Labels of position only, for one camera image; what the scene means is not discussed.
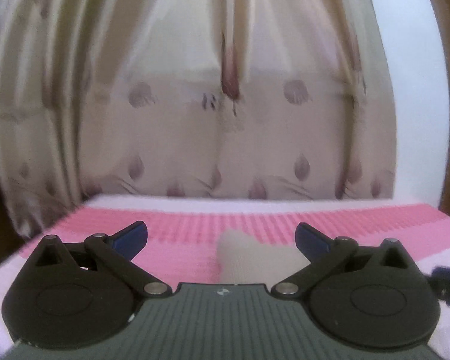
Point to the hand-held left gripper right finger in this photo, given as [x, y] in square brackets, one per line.
[310, 240]

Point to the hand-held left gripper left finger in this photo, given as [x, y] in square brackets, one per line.
[130, 238]

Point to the beige knit sweater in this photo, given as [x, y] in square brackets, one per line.
[251, 258]

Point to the pink checked bed sheet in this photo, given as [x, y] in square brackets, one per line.
[187, 228]

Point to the beige leaf-print curtain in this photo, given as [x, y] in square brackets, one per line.
[195, 131]

